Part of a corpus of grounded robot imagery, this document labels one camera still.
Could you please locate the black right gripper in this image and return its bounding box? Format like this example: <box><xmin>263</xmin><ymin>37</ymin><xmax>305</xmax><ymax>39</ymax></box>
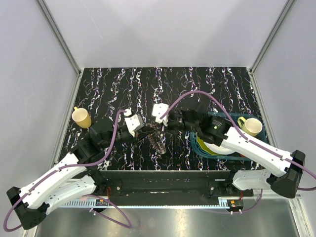
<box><xmin>154</xmin><ymin>111</ymin><xmax>199</xmax><ymax>136</ymax></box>

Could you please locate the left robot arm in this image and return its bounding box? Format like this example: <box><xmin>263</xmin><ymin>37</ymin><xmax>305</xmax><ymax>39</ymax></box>
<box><xmin>3</xmin><ymin>116</ymin><xmax>156</xmax><ymax>232</ymax></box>

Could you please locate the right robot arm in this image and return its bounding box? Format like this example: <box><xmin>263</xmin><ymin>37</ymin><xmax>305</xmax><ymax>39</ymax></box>
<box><xmin>152</xmin><ymin>103</ymin><xmax>306</xmax><ymax>198</ymax></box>

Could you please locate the yellow-green plate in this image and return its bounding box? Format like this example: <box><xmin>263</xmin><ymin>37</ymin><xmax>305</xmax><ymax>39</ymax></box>
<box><xmin>197</xmin><ymin>137</ymin><xmax>211</xmax><ymax>153</ymax></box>

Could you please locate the white plate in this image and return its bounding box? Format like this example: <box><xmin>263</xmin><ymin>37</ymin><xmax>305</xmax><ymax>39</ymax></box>
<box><xmin>206</xmin><ymin>143</ymin><xmax>234</xmax><ymax>155</ymax></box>

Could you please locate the yellow mug on table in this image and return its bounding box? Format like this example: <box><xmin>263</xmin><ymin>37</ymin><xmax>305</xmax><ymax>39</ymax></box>
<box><xmin>72</xmin><ymin>107</ymin><xmax>92</xmax><ymax>129</ymax></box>

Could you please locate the cream mug in basket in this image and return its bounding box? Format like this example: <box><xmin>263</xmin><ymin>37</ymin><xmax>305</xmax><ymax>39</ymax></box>
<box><xmin>237</xmin><ymin>117</ymin><xmax>263</xmax><ymax>137</ymax></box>

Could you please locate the teal plastic dish basket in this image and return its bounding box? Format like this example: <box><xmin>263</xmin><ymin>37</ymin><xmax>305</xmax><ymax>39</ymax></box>
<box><xmin>190</xmin><ymin>112</ymin><xmax>268</xmax><ymax>161</ymax></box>

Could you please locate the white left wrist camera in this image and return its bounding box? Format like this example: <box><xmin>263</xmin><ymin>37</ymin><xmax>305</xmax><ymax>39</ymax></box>
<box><xmin>123</xmin><ymin>109</ymin><xmax>144</xmax><ymax>137</ymax></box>

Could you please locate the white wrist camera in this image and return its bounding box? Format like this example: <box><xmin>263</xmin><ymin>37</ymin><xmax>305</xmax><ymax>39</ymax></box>
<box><xmin>123</xmin><ymin>109</ymin><xmax>144</xmax><ymax>137</ymax></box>
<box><xmin>152</xmin><ymin>103</ymin><xmax>169</xmax><ymax>126</ymax></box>

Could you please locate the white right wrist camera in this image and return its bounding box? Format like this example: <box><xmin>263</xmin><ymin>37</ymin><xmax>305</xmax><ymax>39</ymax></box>
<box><xmin>152</xmin><ymin>103</ymin><xmax>169</xmax><ymax>126</ymax></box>

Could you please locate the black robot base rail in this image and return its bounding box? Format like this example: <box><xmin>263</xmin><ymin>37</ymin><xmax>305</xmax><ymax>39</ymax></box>
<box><xmin>69</xmin><ymin>169</ymin><xmax>277</xmax><ymax>200</ymax></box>

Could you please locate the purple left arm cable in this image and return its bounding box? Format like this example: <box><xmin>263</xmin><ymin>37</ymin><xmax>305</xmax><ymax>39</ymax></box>
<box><xmin>3</xmin><ymin>110</ymin><xmax>134</xmax><ymax>233</ymax></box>

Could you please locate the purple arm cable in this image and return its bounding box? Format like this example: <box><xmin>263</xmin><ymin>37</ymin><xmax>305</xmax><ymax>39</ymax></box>
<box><xmin>3</xmin><ymin>110</ymin><xmax>134</xmax><ymax>233</ymax></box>
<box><xmin>159</xmin><ymin>90</ymin><xmax>316</xmax><ymax>214</ymax></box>

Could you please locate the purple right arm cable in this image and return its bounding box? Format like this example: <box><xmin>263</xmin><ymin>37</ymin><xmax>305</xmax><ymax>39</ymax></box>
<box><xmin>159</xmin><ymin>90</ymin><xmax>316</xmax><ymax>214</ymax></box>

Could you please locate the left aluminium frame post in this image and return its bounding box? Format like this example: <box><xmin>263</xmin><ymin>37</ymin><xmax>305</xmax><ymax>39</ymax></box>
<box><xmin>35</xmin><ymin>0</ymin><xmax>81</xmax><ymax>76</ymax></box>

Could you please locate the aluminium frame post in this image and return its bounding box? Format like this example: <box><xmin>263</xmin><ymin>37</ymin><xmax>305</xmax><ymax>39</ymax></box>
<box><xmin>249</xmin><ymin>0</ymin><xmax>296</xmax><ymax>74</ymax></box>
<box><xmin>35</xmin><ymin>0</ymin><xmax>81</xmax><ymax>76</ymax></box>

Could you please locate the right aluminium frame post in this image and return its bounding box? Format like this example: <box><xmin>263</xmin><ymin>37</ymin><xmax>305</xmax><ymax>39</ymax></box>
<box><xmin>249</xmin><ymin>0</ymin><xmax>296</xmax><ymax>74</ymax></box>

